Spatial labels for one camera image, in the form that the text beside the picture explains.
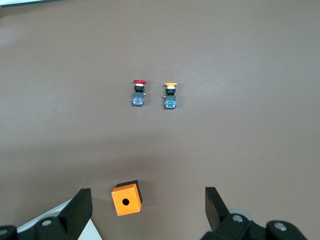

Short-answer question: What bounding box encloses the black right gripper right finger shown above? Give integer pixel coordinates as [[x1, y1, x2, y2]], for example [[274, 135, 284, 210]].
[[199, 186, 309, 240]]

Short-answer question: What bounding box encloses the orange push-button enclosure box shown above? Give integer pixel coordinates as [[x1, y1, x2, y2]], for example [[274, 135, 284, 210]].
[[111, 179, 144, 217]]

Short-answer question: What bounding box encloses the red mushroom push button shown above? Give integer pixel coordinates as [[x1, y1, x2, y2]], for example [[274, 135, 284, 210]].
[[131, 79, 147, 107]]

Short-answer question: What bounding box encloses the brown table mat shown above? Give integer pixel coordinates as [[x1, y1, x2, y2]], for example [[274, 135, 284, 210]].
[[0, 0, 320, 240]]

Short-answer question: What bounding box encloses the yellow mushroom push button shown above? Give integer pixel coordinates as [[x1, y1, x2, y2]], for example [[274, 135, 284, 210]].
[[161, 82, 179, 110]]

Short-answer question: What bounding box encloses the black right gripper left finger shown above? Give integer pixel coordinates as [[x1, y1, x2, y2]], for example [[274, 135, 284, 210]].
[[16, 188, 94, 240]]

